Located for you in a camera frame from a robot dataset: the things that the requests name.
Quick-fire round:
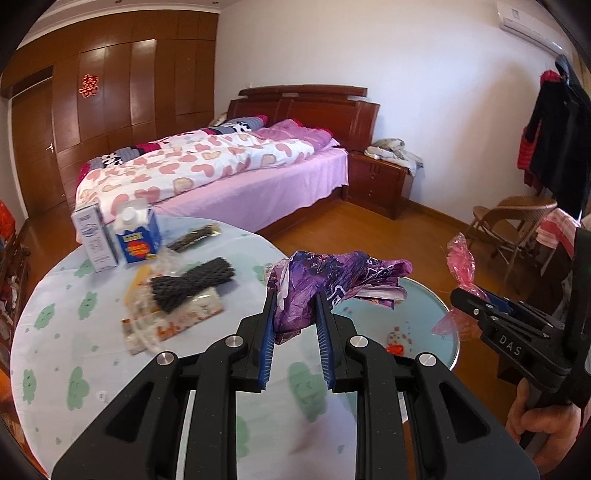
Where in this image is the wooden door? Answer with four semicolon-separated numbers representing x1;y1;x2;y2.
10;78;70;217

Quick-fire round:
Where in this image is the clear orange-print snack wrapper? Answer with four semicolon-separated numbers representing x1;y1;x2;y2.
121;285;225;355

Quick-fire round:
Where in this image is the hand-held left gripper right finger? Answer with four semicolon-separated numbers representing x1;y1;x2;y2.
315;292;542;480

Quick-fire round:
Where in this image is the red striped towel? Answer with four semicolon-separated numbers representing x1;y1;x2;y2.
536;208;581;252

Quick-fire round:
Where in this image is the red hanging jacket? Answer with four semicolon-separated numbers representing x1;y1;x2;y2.
516;69;561;188

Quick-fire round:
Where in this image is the teal cartoon print bucket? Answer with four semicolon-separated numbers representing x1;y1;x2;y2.
330;276;462;372

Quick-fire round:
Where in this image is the low wooden cabinet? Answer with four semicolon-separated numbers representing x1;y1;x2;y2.
0;222;33;374

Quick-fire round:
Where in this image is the black woven mat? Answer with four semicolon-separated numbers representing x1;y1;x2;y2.
151;257;235;313

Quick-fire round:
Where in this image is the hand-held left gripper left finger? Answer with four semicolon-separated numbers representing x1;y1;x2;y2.
51;291;279;480

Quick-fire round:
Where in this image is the clear plastic bag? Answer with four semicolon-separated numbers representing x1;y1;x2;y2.
147;251;185;280

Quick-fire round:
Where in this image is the blue milk carton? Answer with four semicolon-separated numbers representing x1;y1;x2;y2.
113;202;163;265

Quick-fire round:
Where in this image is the pile of pale clothes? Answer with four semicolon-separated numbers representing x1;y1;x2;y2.
364;137;424;175

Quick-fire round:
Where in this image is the purple plastic wrapper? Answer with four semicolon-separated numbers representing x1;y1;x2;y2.
265;250;413;344

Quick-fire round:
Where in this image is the bed with heart quilt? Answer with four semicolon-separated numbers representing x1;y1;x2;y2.
210;84;382;241

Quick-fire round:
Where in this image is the pink plastic wrapper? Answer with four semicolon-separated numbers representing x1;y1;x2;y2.
431;232;481;340

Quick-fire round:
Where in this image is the white air conditioner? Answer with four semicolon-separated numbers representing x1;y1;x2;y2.
496;0;575;54

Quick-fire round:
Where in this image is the dark snack packet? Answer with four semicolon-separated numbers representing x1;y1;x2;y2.
166;223;221;253

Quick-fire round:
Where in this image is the heart print quilt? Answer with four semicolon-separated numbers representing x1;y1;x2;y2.
75;130;315;220

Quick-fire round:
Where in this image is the white grey carton box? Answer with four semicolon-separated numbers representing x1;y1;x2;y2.
71;202;119;274

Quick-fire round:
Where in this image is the black hanging coat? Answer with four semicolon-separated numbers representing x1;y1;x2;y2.
524;55;591;217

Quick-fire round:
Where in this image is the person's right hand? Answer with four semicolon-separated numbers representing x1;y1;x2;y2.
508;381;585;478

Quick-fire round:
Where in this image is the yellow wrapper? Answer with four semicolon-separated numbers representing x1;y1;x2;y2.
124;264;155;306

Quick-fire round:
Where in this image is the wooden nightstand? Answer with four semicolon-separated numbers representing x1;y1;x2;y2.
342;152;415;221

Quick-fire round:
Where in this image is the pink bed sheet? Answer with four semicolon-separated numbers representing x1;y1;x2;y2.
152;147;349;232

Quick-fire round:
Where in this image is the purple quilt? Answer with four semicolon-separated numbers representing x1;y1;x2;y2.
254;119;340;151

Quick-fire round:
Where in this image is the wicker chair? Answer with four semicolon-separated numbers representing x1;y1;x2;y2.
465;196;559;282

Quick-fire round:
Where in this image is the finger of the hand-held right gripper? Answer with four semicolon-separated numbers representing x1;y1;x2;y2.
475;286;565;330
450;287;509;330

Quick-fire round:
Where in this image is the wooden wardrobe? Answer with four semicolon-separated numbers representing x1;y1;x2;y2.
0;0;219;217

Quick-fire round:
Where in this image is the red bag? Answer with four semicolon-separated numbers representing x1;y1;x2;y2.
0;200;18;241

